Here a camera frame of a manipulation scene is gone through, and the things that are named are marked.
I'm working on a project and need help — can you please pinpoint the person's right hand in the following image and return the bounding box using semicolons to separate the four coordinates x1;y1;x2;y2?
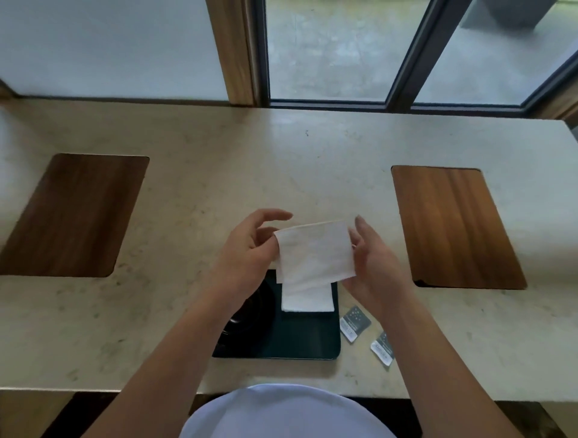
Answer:
348;215;409;313

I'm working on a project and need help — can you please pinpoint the person's left hand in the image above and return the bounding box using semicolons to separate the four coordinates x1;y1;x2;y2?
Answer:
216;208;294;307

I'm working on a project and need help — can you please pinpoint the white paper napkin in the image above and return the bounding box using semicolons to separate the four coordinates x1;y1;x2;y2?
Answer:
281;281;336;313
274;220;357;285

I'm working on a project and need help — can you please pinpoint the person's left forearm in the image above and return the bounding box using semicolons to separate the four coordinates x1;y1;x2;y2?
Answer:
82;283;257;438

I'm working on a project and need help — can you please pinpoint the person's right forearm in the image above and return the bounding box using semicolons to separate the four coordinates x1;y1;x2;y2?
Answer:
360;289;525;438

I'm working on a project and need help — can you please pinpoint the folded white paper napkin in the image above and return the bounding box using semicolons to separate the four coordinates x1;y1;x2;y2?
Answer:
281;281;336;313

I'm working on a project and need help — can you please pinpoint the grey and white sachet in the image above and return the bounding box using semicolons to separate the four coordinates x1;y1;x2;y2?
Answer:
339;305;372;345
370;331;396;367

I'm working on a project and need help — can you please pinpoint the dark green tray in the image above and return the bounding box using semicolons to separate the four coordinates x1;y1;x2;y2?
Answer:
212;269;341;361

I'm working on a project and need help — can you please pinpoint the white shirt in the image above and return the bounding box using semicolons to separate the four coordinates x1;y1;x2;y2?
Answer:
179;384;398;438

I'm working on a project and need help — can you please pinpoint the grey concrete planter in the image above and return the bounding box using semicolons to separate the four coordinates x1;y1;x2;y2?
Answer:
460;0;559;32

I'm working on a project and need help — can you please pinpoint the wooden window post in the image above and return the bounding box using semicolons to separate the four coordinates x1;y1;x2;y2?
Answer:
205;0;262;107

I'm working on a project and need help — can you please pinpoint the dark metal window frame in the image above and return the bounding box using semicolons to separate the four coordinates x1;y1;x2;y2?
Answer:
251;0;578;120

